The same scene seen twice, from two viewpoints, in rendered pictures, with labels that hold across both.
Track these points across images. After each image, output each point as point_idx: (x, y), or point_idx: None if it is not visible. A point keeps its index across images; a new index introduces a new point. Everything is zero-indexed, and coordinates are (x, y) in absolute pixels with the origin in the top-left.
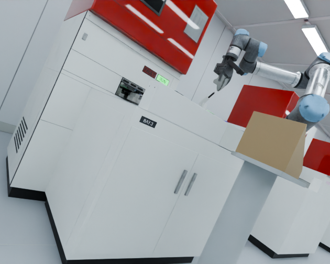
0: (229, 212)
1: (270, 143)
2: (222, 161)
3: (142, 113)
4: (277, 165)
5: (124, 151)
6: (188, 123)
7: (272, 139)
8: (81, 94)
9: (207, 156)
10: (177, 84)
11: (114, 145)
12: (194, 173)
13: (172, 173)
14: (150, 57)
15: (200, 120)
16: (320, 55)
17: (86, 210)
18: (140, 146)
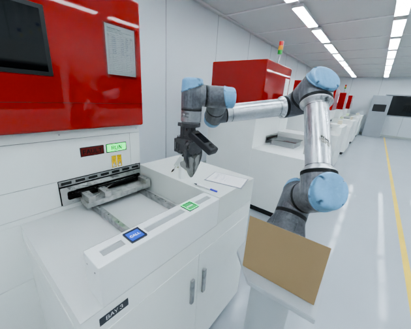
0: (257, 324)
1: (286, 265)
2: (227, 228)
3: (98, 316)
4: (303, 296)
5: None
6: (172, 250)
7: (286, 260)
8: (12, 241)
9: (209, 244)
10: (138, 138)
11: None
12: (202, 270)
13: (179, 297)
14: (80, 134)
15: (185, 232)
16: (312, 78)
17: None
18: None
